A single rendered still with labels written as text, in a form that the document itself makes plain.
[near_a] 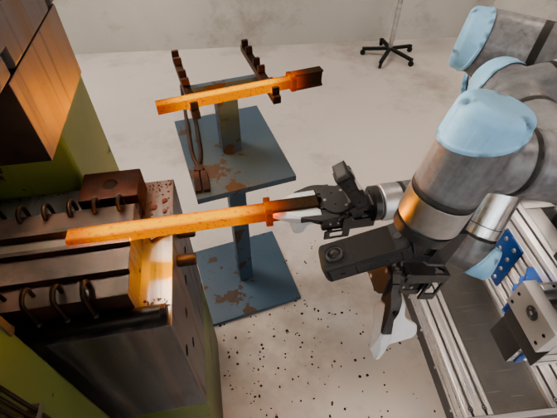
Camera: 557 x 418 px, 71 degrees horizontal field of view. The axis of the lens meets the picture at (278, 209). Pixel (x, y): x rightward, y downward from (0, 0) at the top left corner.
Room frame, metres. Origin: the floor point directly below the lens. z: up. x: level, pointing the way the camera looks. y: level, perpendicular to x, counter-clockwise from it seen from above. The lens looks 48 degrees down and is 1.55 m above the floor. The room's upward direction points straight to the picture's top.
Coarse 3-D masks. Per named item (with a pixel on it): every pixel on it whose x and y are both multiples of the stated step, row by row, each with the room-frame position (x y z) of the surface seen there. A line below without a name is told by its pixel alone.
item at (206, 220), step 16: (224, 208) 0.49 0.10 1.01; (240, 208) 0.49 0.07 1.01; (256, 208) 0.49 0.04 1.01; (272, 208) 0.49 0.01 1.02; (288, 208) 0.49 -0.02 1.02; (304, 208) 0.49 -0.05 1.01; (112, 224) 0.46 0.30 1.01; (128, 224) 0.46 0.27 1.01; (144, 224) 0.46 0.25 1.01; (160, 224) 0.46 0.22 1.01; (176, 224) 0.46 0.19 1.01; (192, 224) 0.46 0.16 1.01; (208, 224) 0.46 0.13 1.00; (224, 224) 0.47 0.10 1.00; (240, 224) 0.47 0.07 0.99; (272, 224) 0.47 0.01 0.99; (80, 240) 0.42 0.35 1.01; (96, 240) 0.43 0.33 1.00
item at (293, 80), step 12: (288, 72) 0.95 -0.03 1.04; (300, 72) 0.94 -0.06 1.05; (312, 72) 0.94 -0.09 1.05; (252, 84) 0.90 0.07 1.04; (264, 84) 0.90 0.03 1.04; (276, 84) 0.91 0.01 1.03; (288, 84) 0.92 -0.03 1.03; (300, 84) 0.94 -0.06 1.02; (312, 84) 0.95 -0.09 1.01; (180, 96) 0.84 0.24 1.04; (192, 96) 0.84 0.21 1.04; (204, 96) 0.84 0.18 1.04; (216, 96) 0.85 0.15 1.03; (228, 96) 0.86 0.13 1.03; (240, 96) 0.87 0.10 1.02; (168, 108) 0.81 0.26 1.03; (180, 108) 0.82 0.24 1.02
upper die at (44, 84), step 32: (64, 32) 0.52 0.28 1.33; (32, 64) 0.39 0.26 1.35; (64, 64) 0.47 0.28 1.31; (0, 96) 0.33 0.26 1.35; (32, 96) 0.36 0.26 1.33; (64, 96) 0.43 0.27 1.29; (0, 128) 0.32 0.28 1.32; (32, 128) 0.33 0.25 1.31; (0, 160) 0.32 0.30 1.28; (32, 160) 0.33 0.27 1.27
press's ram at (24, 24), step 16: (0, 0) 0.39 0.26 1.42; (16, 0) 0.42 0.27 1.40; (32, 0) 0.46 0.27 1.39; (48, 0) 0.52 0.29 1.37; (0, 16) 0.38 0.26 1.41; (16, 16) 0.41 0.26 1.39; (32, 16) 0.45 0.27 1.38; (0, 32) 0.36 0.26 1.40; (16, 32) 0.39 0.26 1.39; (32, 32) 0.43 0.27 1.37; (0, 48) 0.35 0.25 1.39; (16, 48) 0.37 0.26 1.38; (0, 64) 0.33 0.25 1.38; (16, 64) 0.36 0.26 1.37; (0, 80) 0.32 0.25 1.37
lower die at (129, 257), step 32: (0, 224) 0.47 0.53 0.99; (32, 224) 0.47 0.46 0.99; (64, 224) 0.47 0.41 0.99; (96, 224) 0.46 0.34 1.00; (0, 256) 0.39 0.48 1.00; (32, 256) 0.40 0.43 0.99; (64, 256) 0.40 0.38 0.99; (96, 256) 0.40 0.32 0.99; (128, 256) 0.40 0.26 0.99; (0, 288) 0.34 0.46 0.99; (32, 288) 0.34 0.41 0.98; (64, 288) 0.34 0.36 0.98; (96, 288) 0.34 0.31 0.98; (128, 288) 0.34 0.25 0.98
